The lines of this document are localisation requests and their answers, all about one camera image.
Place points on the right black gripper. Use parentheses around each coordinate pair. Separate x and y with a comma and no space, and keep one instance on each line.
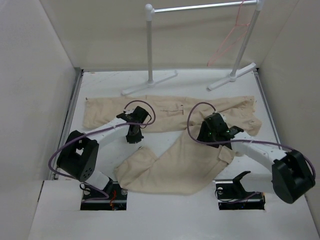
(204,129)

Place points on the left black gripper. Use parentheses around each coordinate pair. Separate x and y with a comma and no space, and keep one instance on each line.
(137,139)

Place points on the beige trousers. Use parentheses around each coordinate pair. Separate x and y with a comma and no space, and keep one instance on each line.
(182,166)

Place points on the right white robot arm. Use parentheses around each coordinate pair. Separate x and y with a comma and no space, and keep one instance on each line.
(291,175)

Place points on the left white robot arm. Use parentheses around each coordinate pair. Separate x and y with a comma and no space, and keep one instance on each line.
(78,159)

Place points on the white clothes rack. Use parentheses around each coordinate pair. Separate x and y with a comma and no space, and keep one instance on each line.
(235,73)

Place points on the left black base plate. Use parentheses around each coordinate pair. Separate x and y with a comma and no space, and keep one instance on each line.
(115,198)

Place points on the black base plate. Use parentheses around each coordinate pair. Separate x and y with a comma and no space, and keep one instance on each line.
(232,196)
(115,198)

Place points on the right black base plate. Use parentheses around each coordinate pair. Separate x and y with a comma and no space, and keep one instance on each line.
(232,196)

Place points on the pink wire hanger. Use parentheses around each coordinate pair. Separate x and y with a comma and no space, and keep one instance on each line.
(237,32)

